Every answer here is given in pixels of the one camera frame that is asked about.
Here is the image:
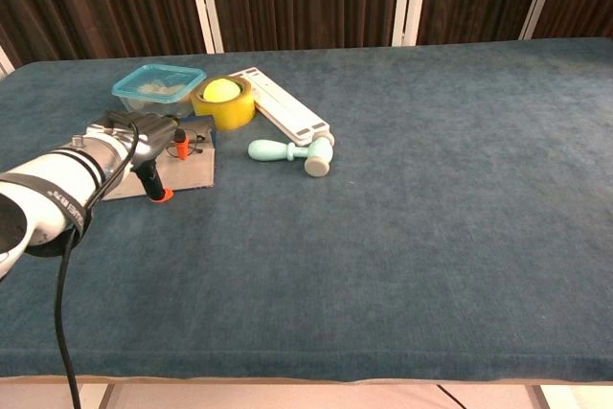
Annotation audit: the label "blue velvet table cloth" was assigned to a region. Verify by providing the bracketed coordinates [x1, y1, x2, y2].
[0, 36, 613, 384]

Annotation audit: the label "yellow packing tape roll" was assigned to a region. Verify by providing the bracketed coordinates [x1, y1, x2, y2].
[190, 74, 258, 131]

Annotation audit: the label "mint green toy hammer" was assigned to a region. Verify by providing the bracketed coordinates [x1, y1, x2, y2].
[247, 135, 334, 179]

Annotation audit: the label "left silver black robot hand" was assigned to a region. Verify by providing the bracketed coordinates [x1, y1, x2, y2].
[103, 110, 190, 204]

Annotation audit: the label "yellow-green ball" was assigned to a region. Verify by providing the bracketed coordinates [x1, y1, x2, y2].
[203, 79, 239, 103]

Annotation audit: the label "wire-rimmed eyeglasses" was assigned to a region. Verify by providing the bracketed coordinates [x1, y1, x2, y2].
[168, 125, 213, 159]

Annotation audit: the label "white folding stand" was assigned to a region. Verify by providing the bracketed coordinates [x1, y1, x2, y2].
[228, 67, 336, 147]

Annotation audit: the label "glasses case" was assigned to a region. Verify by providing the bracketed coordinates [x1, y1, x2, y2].
[102, 114, 217, 202]

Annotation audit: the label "clear container with blue lid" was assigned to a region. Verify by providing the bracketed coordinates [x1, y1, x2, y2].
[111, 63, 207, 119]

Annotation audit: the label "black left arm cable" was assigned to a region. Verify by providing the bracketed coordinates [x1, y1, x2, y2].
[54, 111, 141, 409]

